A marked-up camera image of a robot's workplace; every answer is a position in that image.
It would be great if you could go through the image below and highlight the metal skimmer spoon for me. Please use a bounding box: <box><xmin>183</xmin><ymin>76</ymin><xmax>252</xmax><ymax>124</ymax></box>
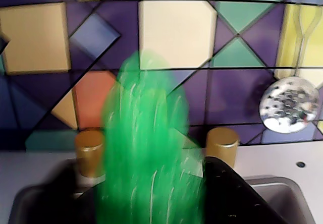
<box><xmin>259</xmin><ymin>4</ymin><xmax>321</xmax><ymax>134</ymax></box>

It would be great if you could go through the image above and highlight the gold faucet knob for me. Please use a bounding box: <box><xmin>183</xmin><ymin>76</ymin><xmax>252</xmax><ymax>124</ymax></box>
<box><xmin>205</xmin><ymin>127</ymin><xmax>240</xmax><ymax>168</ymax></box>
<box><xmin>75</xmin><ymin>130</ymin><xmax>106</xmax><ymax>178</ymax></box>

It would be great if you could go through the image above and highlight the gray toy sink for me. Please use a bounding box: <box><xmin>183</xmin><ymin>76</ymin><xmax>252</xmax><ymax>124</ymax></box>
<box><xmin>6</xmin><ymin>175</ymin><xmax>317</xmax><ymax>224</ymax></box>

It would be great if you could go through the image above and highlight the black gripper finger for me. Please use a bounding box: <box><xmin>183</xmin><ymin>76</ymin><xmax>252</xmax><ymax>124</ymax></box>
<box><xmin>203</xmin><ymin>155</ymin><xmax>286</xmax><ymax>224</ymax></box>
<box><xmin>14</xmin><ymin>159</ymin><xmax>102</xmax><ymax>224</ymax></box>

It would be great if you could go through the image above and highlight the green toy pineapple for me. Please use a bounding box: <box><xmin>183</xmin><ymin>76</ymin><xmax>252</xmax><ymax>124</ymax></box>
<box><xmin>94</xmin><ymin>49</ymin><xmax>209</xmax><ymax>224</ymax></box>

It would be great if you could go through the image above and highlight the blue-gray toy play kitchen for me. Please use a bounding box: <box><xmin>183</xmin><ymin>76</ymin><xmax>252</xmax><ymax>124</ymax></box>
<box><xmin>0</xmin><ymin>0</ymin><xmax>323</xmax><ymax>224</ymax></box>

